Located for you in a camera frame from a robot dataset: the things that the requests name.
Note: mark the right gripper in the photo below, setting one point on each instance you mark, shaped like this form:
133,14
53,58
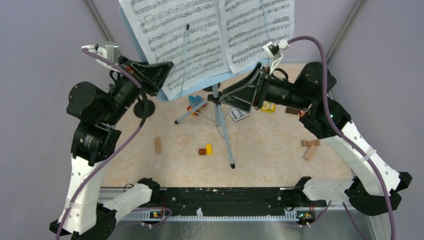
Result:
243,95

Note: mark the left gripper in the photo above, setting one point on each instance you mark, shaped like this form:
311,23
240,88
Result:
151,76

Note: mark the light blue music stand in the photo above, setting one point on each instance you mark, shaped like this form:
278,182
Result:
212,98

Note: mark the sheet music page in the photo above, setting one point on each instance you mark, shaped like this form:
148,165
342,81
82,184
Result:
248,25
185,32

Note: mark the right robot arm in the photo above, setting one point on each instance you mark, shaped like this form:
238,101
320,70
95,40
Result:
375,187

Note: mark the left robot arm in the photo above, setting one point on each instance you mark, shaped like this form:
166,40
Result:
94,144

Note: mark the blue playing card deck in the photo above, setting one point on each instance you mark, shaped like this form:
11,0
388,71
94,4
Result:
238,115

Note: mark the yellow owl toy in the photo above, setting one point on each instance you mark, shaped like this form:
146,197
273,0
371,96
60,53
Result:
268,107

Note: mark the white microphone on stand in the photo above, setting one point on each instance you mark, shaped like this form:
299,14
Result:
142,110

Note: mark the dark brown block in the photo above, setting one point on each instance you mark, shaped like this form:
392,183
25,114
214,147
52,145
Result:
292,111

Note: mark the blue toy train block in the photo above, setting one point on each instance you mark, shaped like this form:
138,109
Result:
193,102

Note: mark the yellow wooden block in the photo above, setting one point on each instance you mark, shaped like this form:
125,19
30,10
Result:
209,149

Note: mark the wooden block near left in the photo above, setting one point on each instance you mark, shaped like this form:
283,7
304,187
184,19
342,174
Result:
157,145

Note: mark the brown wooden cylinder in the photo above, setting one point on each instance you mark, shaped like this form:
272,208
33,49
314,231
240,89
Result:
202,151

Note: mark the tan wooden block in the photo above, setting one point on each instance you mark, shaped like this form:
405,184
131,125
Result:
310,152
309,143

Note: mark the tan wooden block right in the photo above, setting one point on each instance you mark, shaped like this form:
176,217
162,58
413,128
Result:
310,152

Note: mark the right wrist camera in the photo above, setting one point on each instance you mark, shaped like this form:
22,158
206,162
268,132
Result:
274,51

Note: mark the aluminium frame rail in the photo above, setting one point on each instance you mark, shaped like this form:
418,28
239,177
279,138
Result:
98,20

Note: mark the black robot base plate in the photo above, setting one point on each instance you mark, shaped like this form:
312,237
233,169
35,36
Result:
231,201

